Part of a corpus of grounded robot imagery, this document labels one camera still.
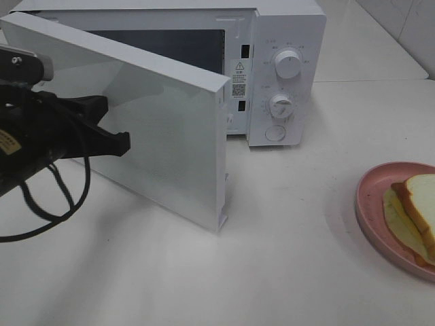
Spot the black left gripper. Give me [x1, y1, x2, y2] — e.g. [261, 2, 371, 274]
[1, 85, 131, 170]

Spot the white microwave door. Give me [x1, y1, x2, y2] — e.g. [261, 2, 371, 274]
[1, 12, 228, 232]

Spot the white round door button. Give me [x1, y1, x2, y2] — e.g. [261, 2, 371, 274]
[265, 126, 285, 141]

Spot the white timer knob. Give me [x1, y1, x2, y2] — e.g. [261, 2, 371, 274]
[268, 94, 294, 119]

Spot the pink speckled plate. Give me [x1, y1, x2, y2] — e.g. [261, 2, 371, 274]
[355, 162, 434, 283]

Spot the toy bread cheese sandwich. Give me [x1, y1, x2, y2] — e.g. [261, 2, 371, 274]
[383, 174, 434, 266]

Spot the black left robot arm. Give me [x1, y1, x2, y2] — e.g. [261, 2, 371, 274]
[1, 85, 131, 194]

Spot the white warning label sticker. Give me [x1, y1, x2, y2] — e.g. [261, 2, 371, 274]
[230, 58, 251, 99]

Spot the white microwave oven body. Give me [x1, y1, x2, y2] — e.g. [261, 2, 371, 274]
[1, 1, 326, 147]

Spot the white upper power knob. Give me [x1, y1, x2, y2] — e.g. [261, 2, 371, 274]
[274, 50, 301, 79]

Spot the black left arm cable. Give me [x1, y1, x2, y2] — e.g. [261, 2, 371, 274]
[0, 91, 92, 243]

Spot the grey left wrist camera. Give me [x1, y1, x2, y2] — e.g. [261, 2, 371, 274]
[1, 44, 54, 89]

